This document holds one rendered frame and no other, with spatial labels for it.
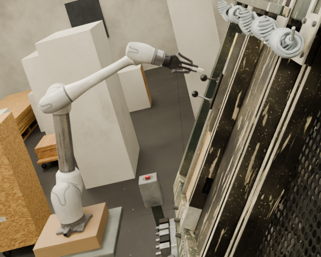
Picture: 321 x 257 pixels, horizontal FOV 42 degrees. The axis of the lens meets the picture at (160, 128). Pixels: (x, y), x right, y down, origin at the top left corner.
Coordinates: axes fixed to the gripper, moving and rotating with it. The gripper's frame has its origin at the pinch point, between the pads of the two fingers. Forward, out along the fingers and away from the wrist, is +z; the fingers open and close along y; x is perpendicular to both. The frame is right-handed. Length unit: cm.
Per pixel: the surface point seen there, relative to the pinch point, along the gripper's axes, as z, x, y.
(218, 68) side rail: 12.5, -7.0, -2.5
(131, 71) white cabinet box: -33, -475, 118
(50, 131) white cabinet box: -130, -381, 223
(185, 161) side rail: 12, -7, 59
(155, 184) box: -2, -1, 77
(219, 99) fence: 13.6, 17.0, 9.2
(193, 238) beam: 14, 61, 69
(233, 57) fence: 13.4, 17.0, -13.9
